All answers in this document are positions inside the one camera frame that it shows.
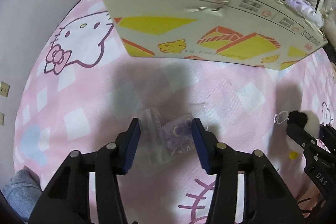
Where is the purple haired plush doll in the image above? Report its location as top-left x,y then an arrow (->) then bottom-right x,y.
284,0 -> 324,29

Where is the open cardboard box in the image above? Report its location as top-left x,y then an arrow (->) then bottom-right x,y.
103,0 -> 327,71

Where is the black white pompom plush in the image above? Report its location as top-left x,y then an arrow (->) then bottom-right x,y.
273,110 -> 320,160

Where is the lower wall socket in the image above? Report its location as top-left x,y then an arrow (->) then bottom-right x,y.
0,113 -> 5,126

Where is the wall socket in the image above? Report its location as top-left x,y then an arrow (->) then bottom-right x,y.
0,113 -> 5,126
0,81 -> 10,97

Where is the person's right hand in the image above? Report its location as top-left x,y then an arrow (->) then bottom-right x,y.
297,185 -> 323,211

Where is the pink Hello Kitty bedsheet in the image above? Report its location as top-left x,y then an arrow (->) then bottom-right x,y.
14,0 -> 335,199

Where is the clear bag purple charm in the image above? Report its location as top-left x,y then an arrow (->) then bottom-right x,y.
135,103 -> 209,177

